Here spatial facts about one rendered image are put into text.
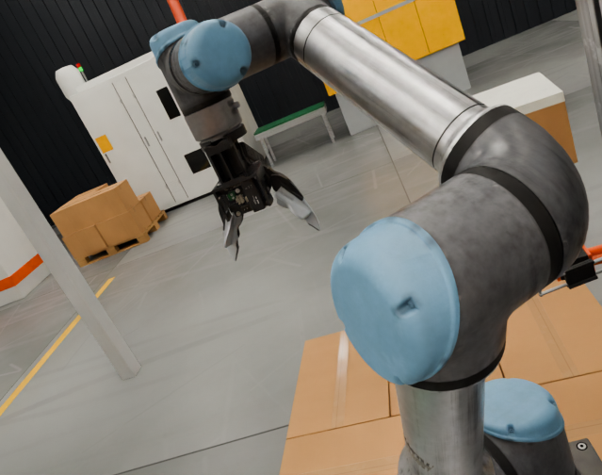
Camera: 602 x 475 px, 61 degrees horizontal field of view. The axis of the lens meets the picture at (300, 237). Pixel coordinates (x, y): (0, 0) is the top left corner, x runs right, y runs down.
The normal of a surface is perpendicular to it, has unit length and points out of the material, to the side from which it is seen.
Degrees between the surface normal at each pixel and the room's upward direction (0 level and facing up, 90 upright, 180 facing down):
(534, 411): 7
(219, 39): 90
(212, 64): 90
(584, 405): 0
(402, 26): 90
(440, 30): 90
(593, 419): 0
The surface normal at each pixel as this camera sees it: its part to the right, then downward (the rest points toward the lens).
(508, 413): -0.28, -0.91
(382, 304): -0.84, 0.41
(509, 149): -0.31, -0.74
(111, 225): -0.05, 0.40
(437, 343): 0.44, 0.35
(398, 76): -0.43, -0.35
